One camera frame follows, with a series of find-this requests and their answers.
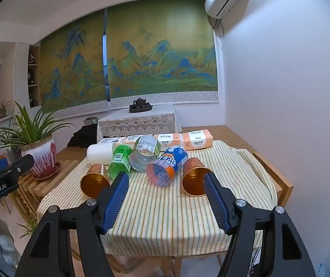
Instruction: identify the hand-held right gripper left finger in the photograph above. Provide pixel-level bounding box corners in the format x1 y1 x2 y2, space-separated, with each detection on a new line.
14 172 130 277

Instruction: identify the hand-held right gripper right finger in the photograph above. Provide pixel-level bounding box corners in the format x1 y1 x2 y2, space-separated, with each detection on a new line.
203 172 317 277

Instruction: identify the copper metal cup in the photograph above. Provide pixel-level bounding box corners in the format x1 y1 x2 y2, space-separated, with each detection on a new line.
181 157 213 197
80 163 111 199

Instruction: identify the white cup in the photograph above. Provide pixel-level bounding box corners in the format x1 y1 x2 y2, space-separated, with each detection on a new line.
87 142 116 165

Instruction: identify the blue orange printed cup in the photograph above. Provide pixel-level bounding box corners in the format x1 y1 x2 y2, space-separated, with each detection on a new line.
146 147 189 187

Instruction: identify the potted green plant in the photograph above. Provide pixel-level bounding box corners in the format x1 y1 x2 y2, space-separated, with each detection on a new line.
0 101 77 178

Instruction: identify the red plant saucer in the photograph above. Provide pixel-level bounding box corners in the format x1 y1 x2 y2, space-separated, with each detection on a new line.
31 162 61 181

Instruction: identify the wooden slatted stand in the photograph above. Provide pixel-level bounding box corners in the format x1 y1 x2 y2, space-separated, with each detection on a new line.
8 159 77 220

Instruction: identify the green plastic bottle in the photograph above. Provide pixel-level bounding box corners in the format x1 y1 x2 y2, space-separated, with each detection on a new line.
107 144 134 181

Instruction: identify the striped yellow tablecloth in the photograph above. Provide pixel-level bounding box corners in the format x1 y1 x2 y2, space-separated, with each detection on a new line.
36 140 278 257

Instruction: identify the clear plastic bottle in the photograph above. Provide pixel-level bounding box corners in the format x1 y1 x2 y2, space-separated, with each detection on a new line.
129 135 161 172

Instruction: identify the wooden table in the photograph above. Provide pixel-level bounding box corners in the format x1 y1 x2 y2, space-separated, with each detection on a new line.
56 125 294 277

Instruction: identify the lace-covered side table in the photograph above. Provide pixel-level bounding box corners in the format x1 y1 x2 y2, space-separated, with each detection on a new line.
96 104 182 144

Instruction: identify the dark tea tray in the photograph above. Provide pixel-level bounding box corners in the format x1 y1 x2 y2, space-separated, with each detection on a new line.
128 105 153 113

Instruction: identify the dark teapot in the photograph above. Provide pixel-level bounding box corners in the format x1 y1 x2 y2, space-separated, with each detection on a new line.
132 97 148 109

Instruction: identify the landscape painted window blind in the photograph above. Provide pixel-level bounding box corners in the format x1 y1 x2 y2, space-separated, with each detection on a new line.
38 9 109 119
107 0 220 110

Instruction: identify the white wall shelf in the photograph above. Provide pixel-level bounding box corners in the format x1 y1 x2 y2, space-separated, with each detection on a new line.
27 45 41 108

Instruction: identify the air conditioner cord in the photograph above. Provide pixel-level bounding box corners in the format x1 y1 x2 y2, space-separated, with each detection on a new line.
213 17 226 49

